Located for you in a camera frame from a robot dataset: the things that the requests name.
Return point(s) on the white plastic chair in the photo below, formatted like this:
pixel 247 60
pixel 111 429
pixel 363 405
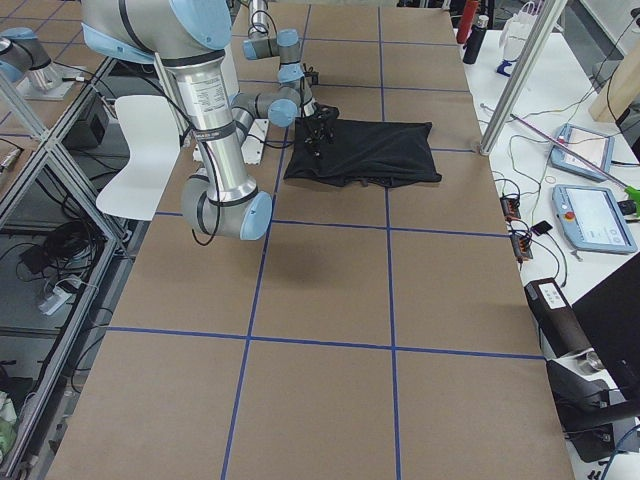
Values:
pixel 152 137

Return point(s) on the black monitor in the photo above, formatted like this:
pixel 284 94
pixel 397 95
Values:
pixel 595 419

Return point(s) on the aluminium frame post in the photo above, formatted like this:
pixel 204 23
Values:
pixel 532 49

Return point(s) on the black water bottle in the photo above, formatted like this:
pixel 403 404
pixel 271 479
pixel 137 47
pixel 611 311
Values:
pixel 474 42

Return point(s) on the black label box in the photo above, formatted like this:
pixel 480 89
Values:
pixel 559 331

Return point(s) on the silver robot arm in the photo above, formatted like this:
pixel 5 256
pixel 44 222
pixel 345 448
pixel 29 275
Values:
pixel 190 39
pixel 265 41

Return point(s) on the black graphic t-shirt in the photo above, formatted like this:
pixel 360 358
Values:
pixel 388 154

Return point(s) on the blue teach pendant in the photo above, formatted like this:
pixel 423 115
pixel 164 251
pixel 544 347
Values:
pixel 597 148
pixel 591 219

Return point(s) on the red bottle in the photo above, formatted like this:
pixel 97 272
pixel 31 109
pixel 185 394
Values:
pixel 466 20

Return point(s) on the far blue teach pendant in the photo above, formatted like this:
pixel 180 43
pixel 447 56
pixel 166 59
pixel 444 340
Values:
pixel 597 148

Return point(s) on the near blue teach pendant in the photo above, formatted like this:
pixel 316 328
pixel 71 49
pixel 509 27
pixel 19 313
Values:
pixel 591 219

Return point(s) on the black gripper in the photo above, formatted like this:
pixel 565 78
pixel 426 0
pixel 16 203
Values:
pixel 317 131

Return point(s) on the white paper bag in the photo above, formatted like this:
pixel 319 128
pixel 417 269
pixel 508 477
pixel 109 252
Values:
pixel 514 36

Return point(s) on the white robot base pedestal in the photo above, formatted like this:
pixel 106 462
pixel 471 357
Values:
pixel 251 135

